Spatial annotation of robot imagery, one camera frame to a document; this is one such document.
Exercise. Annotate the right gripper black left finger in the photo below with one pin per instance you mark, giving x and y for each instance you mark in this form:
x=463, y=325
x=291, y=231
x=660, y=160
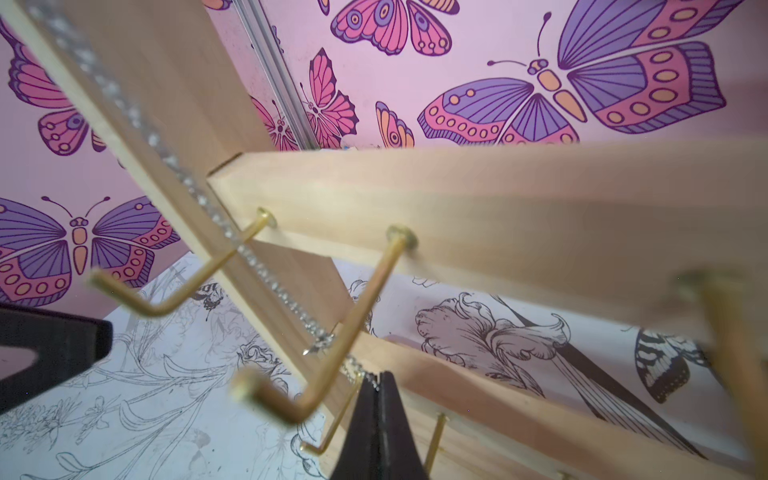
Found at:
x=41, y=349

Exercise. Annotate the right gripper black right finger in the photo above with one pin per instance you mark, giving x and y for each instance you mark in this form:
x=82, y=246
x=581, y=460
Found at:
x=379, y=444

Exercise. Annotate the wooden jewelry display stand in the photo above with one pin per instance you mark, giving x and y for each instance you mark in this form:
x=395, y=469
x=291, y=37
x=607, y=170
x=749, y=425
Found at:
x=657, y=233

